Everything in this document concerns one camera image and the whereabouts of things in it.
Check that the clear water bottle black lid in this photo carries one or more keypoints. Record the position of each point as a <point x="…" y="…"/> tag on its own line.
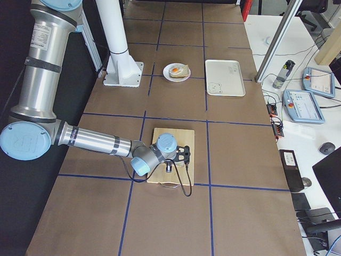
<point x="283" y="74"/>

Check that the teach pendant far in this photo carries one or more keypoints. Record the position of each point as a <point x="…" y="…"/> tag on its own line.
<point x="319" y="82"/>

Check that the fried egg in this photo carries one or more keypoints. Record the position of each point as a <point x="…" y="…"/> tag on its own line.
<point x="175" y="71"/>

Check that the aluminium frame post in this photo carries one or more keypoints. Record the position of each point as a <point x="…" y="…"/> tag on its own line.
<point x="290" y="12"/>

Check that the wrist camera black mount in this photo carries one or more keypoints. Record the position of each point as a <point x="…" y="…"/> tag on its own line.
<point x="183" y="154"/>

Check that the orange black usb hub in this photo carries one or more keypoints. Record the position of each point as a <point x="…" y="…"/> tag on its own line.
<point x="276" y="122"/>

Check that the white round plate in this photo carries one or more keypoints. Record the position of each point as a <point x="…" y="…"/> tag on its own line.
<point x="167" y="76"/>

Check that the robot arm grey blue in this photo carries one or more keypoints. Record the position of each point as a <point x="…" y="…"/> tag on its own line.
<point x="33" y="126"/>

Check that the black monitor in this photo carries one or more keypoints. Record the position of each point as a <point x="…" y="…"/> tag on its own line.
<point x="327" y="172"/>

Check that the teach pendant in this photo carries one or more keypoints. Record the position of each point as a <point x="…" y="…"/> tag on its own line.
<point x="319" y="82"/>
<point x="302" y="107"/>

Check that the cream bear tray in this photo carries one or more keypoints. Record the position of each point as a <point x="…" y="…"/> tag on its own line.
<point x="224" y="78"/>

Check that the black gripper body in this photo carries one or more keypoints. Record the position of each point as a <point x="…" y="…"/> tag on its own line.
<point x="168" y="167"/>

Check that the black box white label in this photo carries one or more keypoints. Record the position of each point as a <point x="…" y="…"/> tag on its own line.
<point x="291" y="170"/>

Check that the teach pendant near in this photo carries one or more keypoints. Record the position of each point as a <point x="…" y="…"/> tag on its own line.
<point x="302" y="107"/>

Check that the white pillar with base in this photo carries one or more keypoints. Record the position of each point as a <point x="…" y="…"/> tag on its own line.
<point x="122" y="69"/>

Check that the black computer mouse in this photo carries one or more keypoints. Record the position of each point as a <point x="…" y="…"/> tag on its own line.
<point x="327" y="148"/>

